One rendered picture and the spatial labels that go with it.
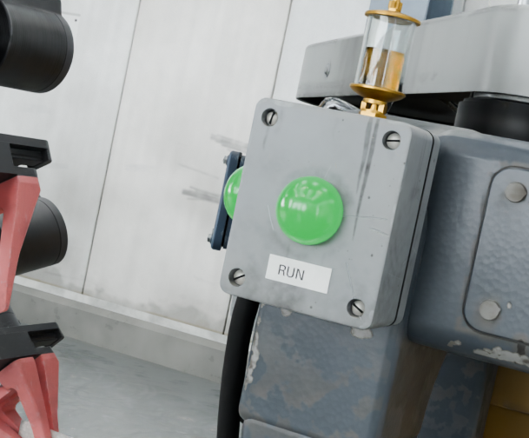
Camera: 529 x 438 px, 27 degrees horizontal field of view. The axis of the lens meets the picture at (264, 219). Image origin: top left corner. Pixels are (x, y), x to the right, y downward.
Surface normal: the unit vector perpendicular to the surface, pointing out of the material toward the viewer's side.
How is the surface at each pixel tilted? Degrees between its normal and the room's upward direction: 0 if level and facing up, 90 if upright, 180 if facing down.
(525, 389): 90
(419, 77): 90
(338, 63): 90
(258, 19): 90
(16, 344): 44
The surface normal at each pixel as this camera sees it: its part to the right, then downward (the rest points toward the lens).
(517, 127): -0.35, -0.02
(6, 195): -0.54, -0.10
